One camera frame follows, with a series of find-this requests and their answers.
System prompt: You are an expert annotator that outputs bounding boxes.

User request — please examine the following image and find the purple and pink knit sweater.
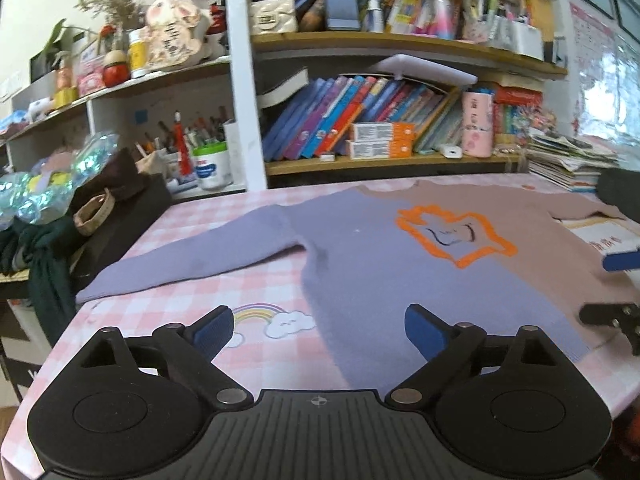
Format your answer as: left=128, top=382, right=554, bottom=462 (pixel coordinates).
left=78, top=181, right=639, bottom=392

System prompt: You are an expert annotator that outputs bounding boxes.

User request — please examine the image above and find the stack of magazines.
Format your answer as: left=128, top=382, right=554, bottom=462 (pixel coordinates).
left=525, top=134, right=620, bottom=193

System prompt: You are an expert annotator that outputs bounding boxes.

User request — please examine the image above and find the pink cartoon cylinder holder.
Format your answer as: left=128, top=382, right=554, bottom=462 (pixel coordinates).
left=461, top=91, right=494, bottom=158

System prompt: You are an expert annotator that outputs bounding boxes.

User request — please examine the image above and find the white charger block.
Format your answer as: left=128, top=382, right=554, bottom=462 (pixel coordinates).
left=438, top=144, right=463, bottom=159

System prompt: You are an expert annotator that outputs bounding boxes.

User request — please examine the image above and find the dark green knitted scarf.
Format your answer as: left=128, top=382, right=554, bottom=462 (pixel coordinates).
left=1, top=216, right=85, bottom=346

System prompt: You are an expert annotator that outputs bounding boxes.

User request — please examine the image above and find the white jar green lid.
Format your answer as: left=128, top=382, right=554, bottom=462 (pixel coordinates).
left=192, top=142, right=233, bottom=191

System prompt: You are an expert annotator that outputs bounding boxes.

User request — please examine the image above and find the iridescent plastic wrap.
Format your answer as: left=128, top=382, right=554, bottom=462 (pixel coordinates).
left=1, top=131, right=119, bottom=230

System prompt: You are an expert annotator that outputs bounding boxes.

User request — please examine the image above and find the lower orange white box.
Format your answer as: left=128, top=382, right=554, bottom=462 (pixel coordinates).
left=347, top=140, right=412, bottom=160

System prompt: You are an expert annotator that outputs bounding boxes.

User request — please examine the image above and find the orange white box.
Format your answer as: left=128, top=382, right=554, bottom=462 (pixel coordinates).
left=350, top=122, right=416, bottom=142
left=347, top=140, right=412, bottom=160

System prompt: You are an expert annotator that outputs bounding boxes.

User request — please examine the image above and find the upper orange white box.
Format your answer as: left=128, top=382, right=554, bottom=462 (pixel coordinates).
left=350, top=122, right=416, bottom=142

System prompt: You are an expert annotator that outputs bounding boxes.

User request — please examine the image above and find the white tablet on books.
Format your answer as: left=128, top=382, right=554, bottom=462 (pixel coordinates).
left=369, top=54, right=477, bottom=87

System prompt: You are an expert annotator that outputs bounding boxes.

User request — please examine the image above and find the row of leaning books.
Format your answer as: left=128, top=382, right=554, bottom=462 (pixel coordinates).
left=262, top=74, right=460, bottom=162

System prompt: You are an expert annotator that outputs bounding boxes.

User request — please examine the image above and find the white and wood bookshelf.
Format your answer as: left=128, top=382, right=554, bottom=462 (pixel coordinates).
left=1, top=32, right=568, bottom=191

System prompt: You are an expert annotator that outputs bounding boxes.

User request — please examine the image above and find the white spray bottle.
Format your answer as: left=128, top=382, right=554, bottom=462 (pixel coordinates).
left=364, top=0, right=385, bottom=34

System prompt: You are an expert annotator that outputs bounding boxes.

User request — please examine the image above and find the cartoon plaque ornament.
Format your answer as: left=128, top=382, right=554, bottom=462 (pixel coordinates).
left=140, top=0, right=212, bottom=72

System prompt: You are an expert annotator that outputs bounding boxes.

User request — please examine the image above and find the blue box on shelf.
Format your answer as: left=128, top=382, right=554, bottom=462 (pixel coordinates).
left=324, top=0, right=360, bottom=32

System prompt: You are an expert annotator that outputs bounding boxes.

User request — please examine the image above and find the white quilted handbag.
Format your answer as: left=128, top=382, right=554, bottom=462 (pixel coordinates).
left=248, top=0, right=298, bottom=36

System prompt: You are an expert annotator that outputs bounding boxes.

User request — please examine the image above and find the black bag with strap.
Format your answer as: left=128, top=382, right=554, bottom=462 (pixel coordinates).
left=70, top=148, right=171, bottom=292

